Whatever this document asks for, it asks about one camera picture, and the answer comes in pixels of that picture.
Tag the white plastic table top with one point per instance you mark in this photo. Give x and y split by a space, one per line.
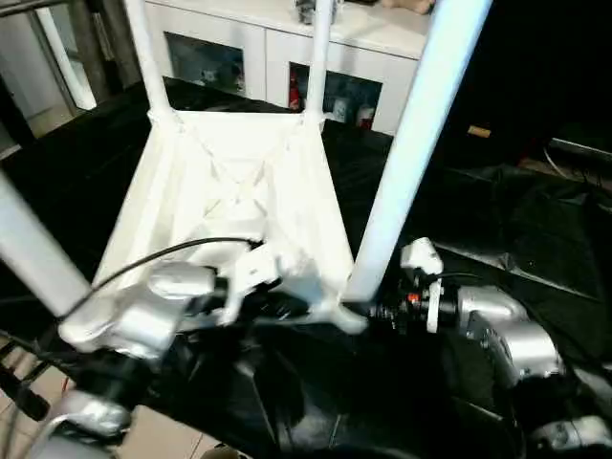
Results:
239 172

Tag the white plastic table leg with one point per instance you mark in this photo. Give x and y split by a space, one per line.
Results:
148 57
318 57
421 124
33 249

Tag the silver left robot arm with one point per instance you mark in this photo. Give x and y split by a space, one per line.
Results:
143 316

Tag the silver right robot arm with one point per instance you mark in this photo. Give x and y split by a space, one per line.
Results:
516 335

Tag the black plastic mat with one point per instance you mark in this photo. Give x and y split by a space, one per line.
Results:
535 239

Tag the small yellow label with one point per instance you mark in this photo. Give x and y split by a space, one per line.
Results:
479 132

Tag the small white cup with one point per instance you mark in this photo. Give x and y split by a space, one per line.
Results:
364 117

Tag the red bottle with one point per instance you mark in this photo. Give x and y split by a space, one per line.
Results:
295 96

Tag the white glass-door cabinet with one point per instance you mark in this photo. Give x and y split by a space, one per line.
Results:
239 38

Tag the black metal stand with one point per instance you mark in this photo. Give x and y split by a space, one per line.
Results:
19 392

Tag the tan plush toy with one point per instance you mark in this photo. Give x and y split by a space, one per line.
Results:
408 5

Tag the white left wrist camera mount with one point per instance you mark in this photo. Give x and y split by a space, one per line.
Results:
256 273

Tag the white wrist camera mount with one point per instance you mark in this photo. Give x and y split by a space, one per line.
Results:
421 258
256 273

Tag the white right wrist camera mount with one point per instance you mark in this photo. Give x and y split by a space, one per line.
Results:
421 258

